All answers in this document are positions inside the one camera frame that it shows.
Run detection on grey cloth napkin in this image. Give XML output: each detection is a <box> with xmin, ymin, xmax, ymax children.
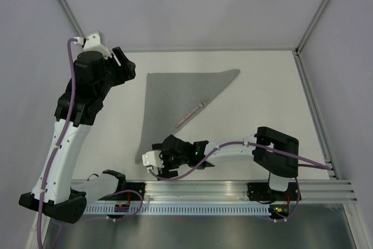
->
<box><xmin>135</xmin><ymin>69</ymin><xmax>241</xmax><ymax>164</ymax></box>

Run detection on pink handled fork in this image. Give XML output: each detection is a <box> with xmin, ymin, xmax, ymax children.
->
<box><xmin>175</xmin><ymin>99</ymin><xmax>207</xmax><ymax>128</ymax></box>

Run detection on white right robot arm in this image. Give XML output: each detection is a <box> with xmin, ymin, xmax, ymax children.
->
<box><xmin>142</xmin><ymin>127</ymin><xmax>299</xmax><ymax>199</ymax></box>

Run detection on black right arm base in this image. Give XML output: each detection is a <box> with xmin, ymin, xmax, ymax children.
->
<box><xmin>247</xmin><ymin>182</ymin><xmax>301</xmax><ymax>204</ymax></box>

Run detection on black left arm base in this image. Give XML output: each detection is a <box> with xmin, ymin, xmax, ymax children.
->
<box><xmin>99</xmin><ymin>182</ymin><xmax>146</xmax><ymax>202</ymax></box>

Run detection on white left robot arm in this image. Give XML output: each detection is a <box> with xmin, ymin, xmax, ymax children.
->
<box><xmin>19</xmin><ymin>47</ymin><xmax>136</xmax><ymax>224</ymax></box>

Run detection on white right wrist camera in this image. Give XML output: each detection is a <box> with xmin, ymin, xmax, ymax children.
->
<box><xmin>142</xmin><ymin>150</ymin><xmax>164</xmax><ymax>170</ymax></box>

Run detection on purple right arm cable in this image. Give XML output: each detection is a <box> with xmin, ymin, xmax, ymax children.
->
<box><xmin>147</xmin><ymin>140</ymin><xmax>333</xmax><ymax>223</ymax></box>

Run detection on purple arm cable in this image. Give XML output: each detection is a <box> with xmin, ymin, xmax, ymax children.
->
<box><xmin>147</xmin><ymin>140</ymin><xmax>333</xmax><ymax>223</ymax></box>
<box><xmin>34</xmin><ymin>38</ymin><xmax>143</xmax><ymax>249</ymax></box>

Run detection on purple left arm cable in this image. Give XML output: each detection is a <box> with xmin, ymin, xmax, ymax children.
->
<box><xmin>34</xmin><ymin>38</ymin><xmax>143</xmax><ymax>249</ymax></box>

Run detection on aluminium front rail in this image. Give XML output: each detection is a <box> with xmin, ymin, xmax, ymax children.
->
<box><xmin>128</xmin><ymin>180</ymin><xmax>357</xmax><ymax>204</ymax></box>

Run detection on white slotted cable duct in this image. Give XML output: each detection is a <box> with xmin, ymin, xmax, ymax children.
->
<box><xmin>83</xmin><ymin>202</ymin><xmax>270</xmax><ymax>216</ymax></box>

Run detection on aluminium left frame post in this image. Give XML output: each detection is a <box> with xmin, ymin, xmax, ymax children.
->
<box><xmin>56</xmin><ymin>0</ymin><xmax>86</xmax><ymax>38</ymax></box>

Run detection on aluminium frame post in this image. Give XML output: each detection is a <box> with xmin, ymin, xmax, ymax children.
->
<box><xmin>56</xmin><ymin>0</ymin><xmax>86</xmax><ymax>38</ymax></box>
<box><xmin>294</xmin><ymin>0</ymin><xmax>350</xmax><ymax>54</ymax></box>

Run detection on aluminium right frame post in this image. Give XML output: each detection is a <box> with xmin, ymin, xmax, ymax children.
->
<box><xmin>294</xmin><ymin>0</ymin><xmax>350</xmax><ymax>54</ymax></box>

